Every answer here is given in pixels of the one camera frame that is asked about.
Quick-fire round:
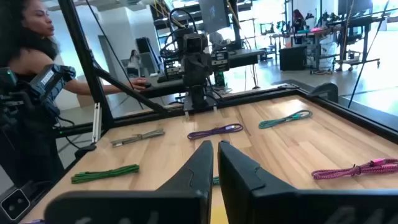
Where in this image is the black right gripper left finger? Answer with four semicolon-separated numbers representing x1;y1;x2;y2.
44;140;214;224

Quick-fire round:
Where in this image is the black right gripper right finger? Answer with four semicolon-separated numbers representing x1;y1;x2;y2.
217;139;398;224

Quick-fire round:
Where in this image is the green braided USB-C cable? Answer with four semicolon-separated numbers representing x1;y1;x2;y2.
70;164;141;185

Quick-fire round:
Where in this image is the magenta braided USB-C cable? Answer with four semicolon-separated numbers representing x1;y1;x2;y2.
311;157;398;180

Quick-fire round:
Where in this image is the black labelled control box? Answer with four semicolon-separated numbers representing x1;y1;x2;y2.
211;49;230;72
163;58;184;80

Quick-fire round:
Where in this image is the black operator desk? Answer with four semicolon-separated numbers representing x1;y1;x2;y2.
136;49;266;98

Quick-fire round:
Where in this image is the black computer monitor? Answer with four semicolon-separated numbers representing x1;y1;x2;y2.
198;0;231;34

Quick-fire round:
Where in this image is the person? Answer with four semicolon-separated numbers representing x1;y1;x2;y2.
126;49;142;77
292;9;307;34
0;0;149;187

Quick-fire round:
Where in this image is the black floor cabinet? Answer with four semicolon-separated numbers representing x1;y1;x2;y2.
279;45;308;72

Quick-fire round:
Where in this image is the background workbench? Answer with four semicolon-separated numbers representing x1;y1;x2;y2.
269;14;383;75

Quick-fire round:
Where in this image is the black table clamp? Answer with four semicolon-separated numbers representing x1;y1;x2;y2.
310;82;340;103

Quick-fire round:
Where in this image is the black box with white outline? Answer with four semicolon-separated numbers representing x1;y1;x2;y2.
0;187;32;222

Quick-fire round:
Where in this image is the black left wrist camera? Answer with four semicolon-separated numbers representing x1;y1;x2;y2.
183;32;208;54

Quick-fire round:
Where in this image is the grey braided USB-C cable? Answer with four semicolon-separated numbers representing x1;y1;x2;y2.
110;128;165;148

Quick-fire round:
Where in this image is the silver aluminium bracket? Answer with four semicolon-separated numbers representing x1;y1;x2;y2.
91;102;102;144

